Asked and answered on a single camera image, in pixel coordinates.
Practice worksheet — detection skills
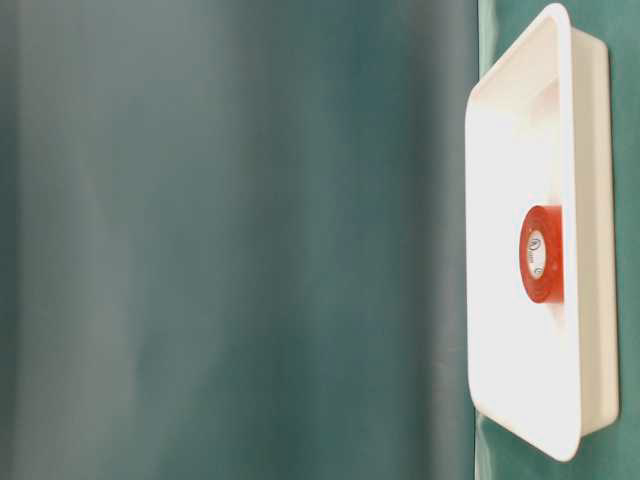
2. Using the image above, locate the red tape roll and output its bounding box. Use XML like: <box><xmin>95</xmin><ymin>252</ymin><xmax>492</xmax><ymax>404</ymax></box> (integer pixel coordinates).
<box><xmin>519</xmin><ymin>205</ymin><xmax>564</xmax><ymax>304</ymax></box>

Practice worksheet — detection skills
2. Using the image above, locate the white plastic tray case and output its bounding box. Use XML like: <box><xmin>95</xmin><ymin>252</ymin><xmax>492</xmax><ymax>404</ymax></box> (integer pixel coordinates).
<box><xmin>465</xmin><ymin>3</ymin><xmax>620</xmax><ymax>461</ymax></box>

